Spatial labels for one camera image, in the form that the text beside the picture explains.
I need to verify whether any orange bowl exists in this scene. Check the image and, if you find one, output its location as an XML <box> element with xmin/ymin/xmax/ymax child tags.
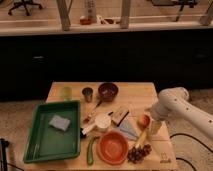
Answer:
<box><xmin>96</xmin><ymin>131</ymin><xmax>129</xmax><ymax>165</ymax></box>

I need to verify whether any white measuring cup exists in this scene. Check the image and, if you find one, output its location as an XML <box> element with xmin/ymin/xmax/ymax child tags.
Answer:
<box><xmin>82</xmin><ymin>114</ymin><xmax>111</xmax><ymax>135</ymax></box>

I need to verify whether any dark handled spoon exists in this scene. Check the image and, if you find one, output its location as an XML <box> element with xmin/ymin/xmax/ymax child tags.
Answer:
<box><xmin>83</xmin><ymin>100</ymin><xmax>102</xmax><ymax>122</ymax></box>

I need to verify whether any metal cup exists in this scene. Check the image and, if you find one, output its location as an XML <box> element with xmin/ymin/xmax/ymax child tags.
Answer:
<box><xmin>82</xmin><ymin>87</ymin><xmax>93</xmax><ymax>103</ymax></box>

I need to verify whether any green cucumber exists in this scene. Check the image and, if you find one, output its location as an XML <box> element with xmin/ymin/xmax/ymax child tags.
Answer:
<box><xmin>87</xmin><ymin>136</ymin><xmax>99</xmax><ymax>165</ymax></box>

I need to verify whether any red white object on shelf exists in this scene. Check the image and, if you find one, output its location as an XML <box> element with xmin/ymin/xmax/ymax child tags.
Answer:
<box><xmin>79</xmin><ymin>16</ymin><xmax>92</xmax><ymax>25</ymax></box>

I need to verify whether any green plastic tray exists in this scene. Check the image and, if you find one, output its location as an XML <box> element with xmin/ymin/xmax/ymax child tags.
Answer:
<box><xmin>23</xmin><ymin>101</ymin><xmax>80</xmax><ymax>163</ymax></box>

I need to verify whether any black stand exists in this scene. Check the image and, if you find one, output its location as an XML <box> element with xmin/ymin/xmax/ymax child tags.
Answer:
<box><xmin>0</xmin><ymin>138</ymin><xmax>9</xmax><ymax>171</ymax></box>

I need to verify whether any red apple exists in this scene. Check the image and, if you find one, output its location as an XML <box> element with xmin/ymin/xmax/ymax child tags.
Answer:
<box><xmin>137</xmin><ymin>114</ymin><xmax>150</xmax><ymax>128</ymax></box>

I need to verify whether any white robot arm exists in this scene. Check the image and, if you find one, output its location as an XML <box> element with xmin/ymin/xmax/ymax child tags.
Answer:
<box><xmin>150</xmin><ymin>87</ymin><xmax>213</xmax><ymax>140</ymax></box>

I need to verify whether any yellow banana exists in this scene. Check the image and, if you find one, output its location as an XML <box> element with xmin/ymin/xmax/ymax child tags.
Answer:
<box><xmin>134</xmin><ymin>129</ymin><xmax>148</xmax><ymax>148</ymax></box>

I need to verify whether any yellow-green cup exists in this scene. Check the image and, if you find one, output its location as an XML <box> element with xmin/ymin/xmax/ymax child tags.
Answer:
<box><xmin>61</xmin><ymin>87</ymin><xmax>72</xmax><ymax>101</ymax></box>

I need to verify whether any blue sponge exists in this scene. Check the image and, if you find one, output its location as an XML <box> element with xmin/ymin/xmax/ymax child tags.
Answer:
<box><xmin>49</xmin><ymin>115</ymin><xmax>70</xmax><ymax>131</ymax></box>

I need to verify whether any wooden block brush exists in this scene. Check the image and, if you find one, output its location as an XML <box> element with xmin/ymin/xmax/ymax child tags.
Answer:
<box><xmin>112</xmin><ymin>107</ymin><xmax>129</xmax><ymax>125</ymax></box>

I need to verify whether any purple bowl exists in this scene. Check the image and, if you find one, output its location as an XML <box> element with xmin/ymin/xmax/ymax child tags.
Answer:
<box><xmin>98</xmin><ymin>82</ymin><xmax>119</xmax><ymax>102</ymax></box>

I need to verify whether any black cable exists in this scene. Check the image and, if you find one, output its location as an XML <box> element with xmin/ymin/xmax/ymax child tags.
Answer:
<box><xmin>169</xmin><ymin>132</ymin><xmax>213</xmax><ymax>171</ymax></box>

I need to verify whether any black office chair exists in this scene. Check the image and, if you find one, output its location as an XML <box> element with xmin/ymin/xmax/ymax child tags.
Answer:
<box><xmin>8</xmin><ymin>0</ymin><xmax>43</xmax><ymax>16</ymax></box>

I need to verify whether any bunch of dark grapes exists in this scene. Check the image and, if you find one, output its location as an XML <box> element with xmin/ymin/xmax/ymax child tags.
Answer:
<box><xmin>127</xmin><ymin>144</ymin><xmax>152</xmax><ymax>164</ymax></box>

